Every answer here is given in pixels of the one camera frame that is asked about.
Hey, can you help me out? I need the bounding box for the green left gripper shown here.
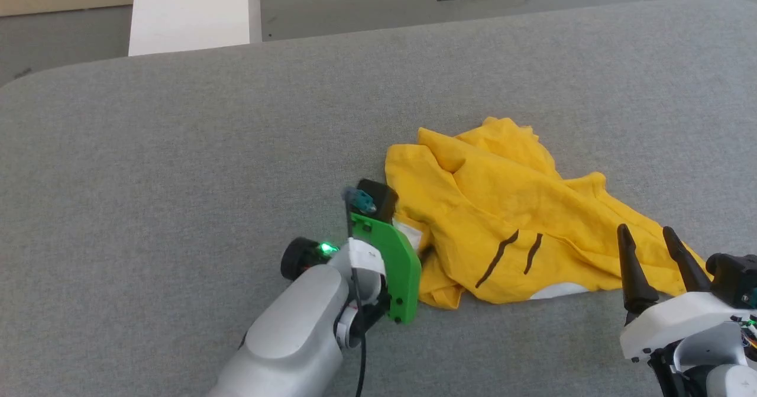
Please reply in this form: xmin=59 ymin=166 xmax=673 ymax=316
xmin=350 ymin=212 xmax=422 ymax=326

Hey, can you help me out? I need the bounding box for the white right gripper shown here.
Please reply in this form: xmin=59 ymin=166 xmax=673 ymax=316
xmin=616 ymin=223 xmax=749 ymax=363

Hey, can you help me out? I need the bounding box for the yellow garment with black stripes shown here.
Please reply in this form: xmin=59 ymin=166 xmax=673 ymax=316
xmin=384 ymin=117 xmax=709 ymax=310

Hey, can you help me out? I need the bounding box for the grey fabric sofa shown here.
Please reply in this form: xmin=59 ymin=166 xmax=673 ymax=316
xmin=0 ymin=0 xmax=757 ymax=397

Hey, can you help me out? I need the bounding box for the white box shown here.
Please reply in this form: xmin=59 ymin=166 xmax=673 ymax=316
xmin=128 ymin=0 xmax=263 ymax=58

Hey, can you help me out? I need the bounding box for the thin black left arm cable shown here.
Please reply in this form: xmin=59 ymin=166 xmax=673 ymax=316
xmin=345 ymin=199 xmax=367 ymax=397

